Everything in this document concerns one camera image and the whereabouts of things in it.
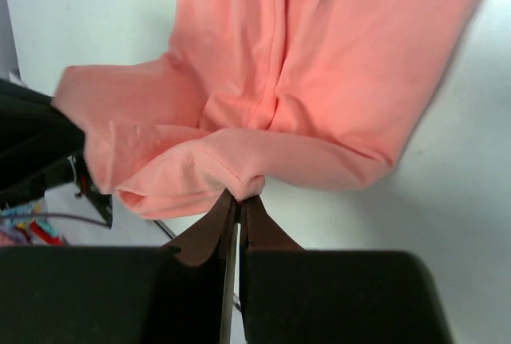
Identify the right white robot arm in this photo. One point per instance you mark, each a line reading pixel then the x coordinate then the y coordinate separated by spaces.
pixel 66 294

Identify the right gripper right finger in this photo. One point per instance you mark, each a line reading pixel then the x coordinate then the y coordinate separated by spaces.
pixel 259 232

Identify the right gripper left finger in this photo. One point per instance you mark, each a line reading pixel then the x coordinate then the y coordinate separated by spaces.
pixel 198 279

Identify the pink t-shirt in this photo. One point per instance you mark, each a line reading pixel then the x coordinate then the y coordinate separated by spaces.
pixel 320 94

